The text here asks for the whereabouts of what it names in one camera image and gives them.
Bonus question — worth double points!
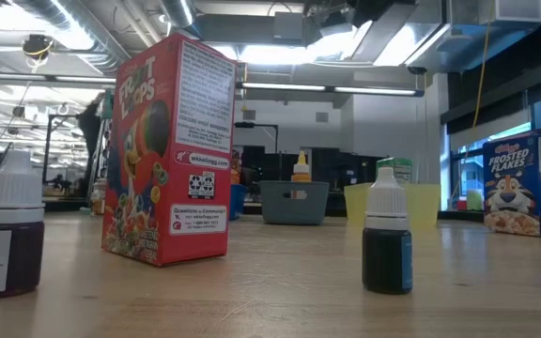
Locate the yellow mustard squeeze bottle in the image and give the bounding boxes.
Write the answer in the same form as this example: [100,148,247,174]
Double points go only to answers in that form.
[290,149,313,183]

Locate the brown orange snack packet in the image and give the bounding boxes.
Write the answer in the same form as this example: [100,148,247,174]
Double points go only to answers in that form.
[230,148,243,185]

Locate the red Froot Loops cereal box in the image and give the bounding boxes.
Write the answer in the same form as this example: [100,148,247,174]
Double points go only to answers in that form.
[100,32,239,268]

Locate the green cereal box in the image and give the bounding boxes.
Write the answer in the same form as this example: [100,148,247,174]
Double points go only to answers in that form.
[376,157,414,185]

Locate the blue Frosted Flakes cereal box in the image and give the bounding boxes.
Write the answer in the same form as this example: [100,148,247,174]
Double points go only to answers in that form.
[481,130,541,238]

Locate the blue plastic bin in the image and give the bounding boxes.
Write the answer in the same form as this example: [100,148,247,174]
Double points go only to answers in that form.
[229,182,249,222]

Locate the grey plastic bin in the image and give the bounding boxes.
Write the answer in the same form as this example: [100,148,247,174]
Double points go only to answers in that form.
[258,180,331,226]

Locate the black cabinets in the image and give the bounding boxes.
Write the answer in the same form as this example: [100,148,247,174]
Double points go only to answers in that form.
[240,145,387,189]

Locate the long fluorescent light fixture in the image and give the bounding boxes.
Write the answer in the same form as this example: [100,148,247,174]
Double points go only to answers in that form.
[237,82,425,98]
[0,72,117,86]

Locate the grey ceiling junction box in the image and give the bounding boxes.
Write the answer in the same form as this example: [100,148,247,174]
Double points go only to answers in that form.
[272,11,305,41]

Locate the blue-label dark dropper bottle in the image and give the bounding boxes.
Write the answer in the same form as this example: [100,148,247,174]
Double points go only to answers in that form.
[362,166,414,296]

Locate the yellow translucent plastic bin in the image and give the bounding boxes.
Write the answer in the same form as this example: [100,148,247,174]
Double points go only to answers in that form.
[343,182,441,230]

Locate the person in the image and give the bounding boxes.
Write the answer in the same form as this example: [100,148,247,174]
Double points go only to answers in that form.
[76,91,107,159]

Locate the pale green container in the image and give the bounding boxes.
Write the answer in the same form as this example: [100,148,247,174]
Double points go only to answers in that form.
[466,190,484,211]

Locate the purple liquid dropper bottle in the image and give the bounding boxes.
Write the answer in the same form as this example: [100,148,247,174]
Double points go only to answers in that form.
[0,148,46,300]

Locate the white ceiling air unit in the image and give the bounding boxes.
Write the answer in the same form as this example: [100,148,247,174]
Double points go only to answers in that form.
[493,0,541,24]

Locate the round silver air duct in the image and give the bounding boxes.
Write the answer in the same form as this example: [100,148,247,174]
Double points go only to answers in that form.
[160,0,196,28]

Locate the large silver air duct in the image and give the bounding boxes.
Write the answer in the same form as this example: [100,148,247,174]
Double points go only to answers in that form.
[11,0,131,71]

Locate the yellow hanging cord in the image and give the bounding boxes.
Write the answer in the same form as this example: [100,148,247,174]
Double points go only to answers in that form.
[471,0,496,131]

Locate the black ceiling cord reel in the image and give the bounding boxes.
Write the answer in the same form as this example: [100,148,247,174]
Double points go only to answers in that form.
[21,33,55,62]

